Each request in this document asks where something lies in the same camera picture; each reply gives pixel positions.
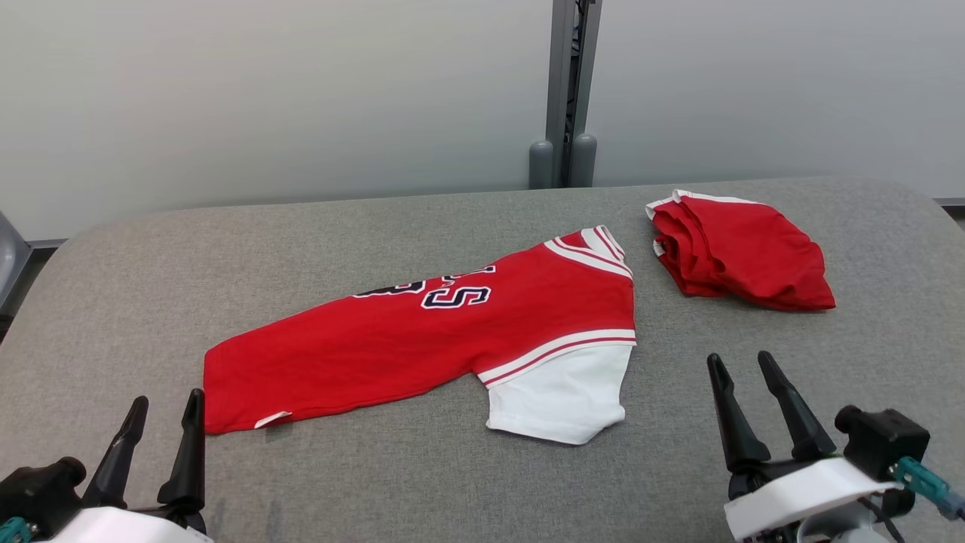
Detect grey metal wall post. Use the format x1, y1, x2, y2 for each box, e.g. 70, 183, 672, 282
544, 0, 604, 189

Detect grey cylindrical post foot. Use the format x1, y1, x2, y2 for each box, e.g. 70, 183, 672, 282
528, 140, 555, 189
569, 133, 598, 188

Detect red jersey white sleeves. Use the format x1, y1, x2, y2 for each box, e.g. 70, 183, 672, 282
204, 225, 638, 446

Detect right camera cable teal plug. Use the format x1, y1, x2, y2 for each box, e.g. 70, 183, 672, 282
890, 456, 965, 523

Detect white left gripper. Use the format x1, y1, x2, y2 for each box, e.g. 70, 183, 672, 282
38, 389, 213, 543

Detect grey plastic chair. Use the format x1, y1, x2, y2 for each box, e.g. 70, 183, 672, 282
0, 211, 32, 310

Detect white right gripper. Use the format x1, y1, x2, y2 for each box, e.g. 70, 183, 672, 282
706, 351, 898, 543

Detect red shorts white hem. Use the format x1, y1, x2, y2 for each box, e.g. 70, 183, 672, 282
645, 189, 836, 312

